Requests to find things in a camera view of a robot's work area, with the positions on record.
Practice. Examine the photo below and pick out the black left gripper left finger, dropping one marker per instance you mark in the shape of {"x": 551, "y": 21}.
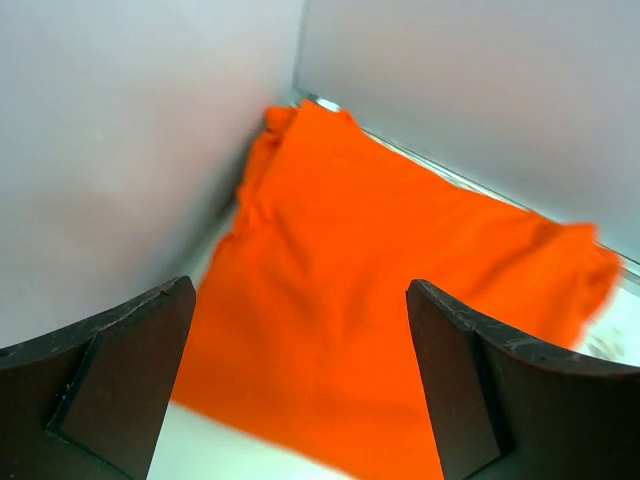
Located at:
{"x": 88, "y": 401}

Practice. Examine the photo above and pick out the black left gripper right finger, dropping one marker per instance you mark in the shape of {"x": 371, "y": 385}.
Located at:
{"x": 504, "y": 404}

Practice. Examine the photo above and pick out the orange t shirt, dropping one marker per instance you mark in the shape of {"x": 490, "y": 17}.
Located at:
{"x": 300, "y": 334}

